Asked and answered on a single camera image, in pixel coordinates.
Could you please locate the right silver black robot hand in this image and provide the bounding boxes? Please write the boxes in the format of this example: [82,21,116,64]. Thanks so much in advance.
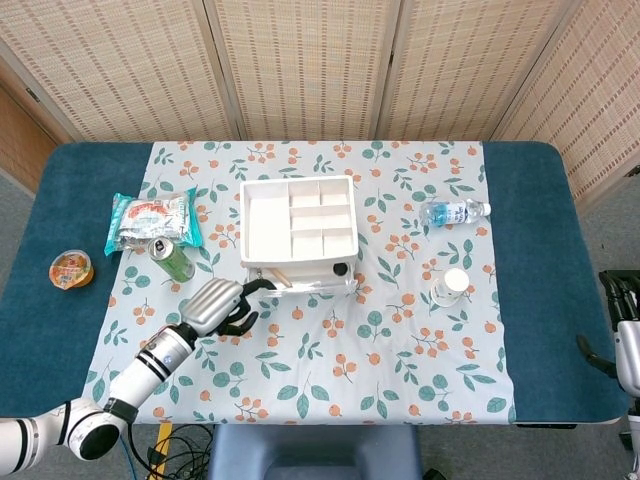
[575,269,640,391]

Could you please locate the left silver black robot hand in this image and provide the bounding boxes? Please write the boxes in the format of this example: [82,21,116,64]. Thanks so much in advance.
[179,278,276,337]

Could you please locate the clear drawer with stick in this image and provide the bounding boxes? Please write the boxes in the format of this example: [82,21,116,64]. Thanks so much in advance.
[244,259,360,300]

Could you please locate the white drawer organizer box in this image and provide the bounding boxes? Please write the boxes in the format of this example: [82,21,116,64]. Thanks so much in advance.
[238,173,360,296]

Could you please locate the green drink can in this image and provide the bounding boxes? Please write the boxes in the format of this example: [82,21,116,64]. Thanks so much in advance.
[149,235,196,284]

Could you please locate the teal table cover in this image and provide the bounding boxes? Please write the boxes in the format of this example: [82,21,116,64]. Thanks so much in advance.
[0,142,630,426]

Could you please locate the teal snack bag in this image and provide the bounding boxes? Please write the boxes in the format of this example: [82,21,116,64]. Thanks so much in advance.
[103,187,205,259]

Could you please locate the orange jelly cup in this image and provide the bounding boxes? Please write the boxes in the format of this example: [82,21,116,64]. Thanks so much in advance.
[48,248,95,291]

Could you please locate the fruit print tablecloth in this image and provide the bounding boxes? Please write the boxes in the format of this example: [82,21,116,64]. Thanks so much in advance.
[75,140,517,426]

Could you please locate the blue grey padded seat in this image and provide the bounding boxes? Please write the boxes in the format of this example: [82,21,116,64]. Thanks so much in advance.
[207,423,424,480]

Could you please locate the clear plastic water bottle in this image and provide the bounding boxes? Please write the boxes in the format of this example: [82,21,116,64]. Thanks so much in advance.
[418,198,493,229]

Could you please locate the brown wooden door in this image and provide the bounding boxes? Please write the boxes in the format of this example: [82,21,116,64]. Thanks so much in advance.
[0,79,60,194]

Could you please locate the woven bamboo folding screen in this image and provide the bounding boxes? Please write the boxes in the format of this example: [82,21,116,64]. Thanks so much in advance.
[0,0,640,204]

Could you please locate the black floor cables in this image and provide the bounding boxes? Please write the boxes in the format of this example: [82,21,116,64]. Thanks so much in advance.
[127,423,217,480]

